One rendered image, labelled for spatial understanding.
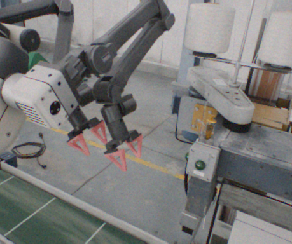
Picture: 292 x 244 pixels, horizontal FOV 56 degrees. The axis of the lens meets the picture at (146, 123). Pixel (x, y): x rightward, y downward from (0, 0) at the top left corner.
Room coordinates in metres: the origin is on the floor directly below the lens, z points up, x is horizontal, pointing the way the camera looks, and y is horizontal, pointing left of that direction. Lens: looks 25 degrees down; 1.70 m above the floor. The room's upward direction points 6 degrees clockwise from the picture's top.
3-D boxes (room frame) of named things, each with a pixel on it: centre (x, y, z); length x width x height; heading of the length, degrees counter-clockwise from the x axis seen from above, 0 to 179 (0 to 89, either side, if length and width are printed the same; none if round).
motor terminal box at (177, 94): (1.19, -0.14, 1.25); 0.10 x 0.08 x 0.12; 179
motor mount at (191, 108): (1.09, -0.27, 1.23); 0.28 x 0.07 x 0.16; 64
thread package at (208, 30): (1.06, -0.19, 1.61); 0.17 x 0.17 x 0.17
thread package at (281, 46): (0.94, -0.43, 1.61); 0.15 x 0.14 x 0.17; 64
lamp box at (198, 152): (0.66, -0.17, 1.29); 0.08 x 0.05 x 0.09; 64
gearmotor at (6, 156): (1.90, 1.22, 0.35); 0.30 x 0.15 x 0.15; 64
